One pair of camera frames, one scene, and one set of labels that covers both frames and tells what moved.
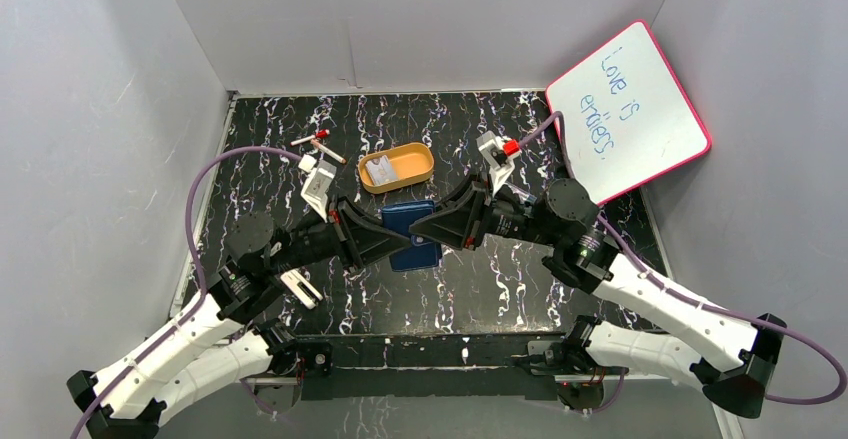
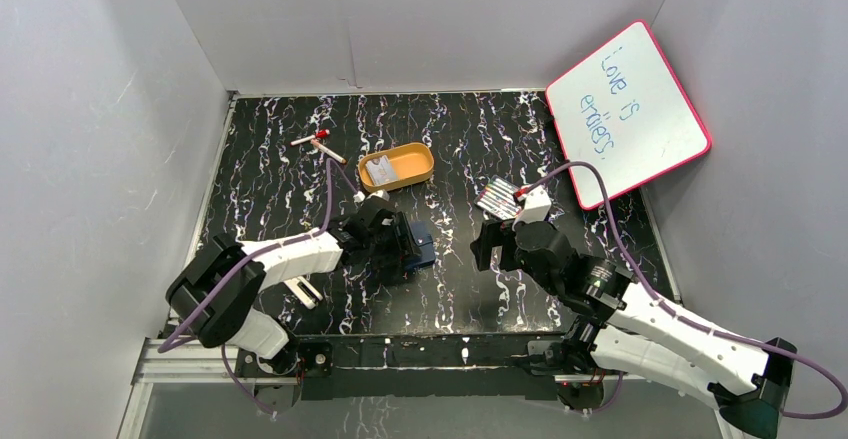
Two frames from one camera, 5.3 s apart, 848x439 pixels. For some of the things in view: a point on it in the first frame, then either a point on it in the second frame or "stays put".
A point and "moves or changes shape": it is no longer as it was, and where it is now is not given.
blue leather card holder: (423, 252) moves or changes shape
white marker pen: (328, 152) stays put
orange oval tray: (396, 168) stays put
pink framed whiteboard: (626, 123) stays put
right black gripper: (462, 218) -> (491, 234)
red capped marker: (323, 133) stays put
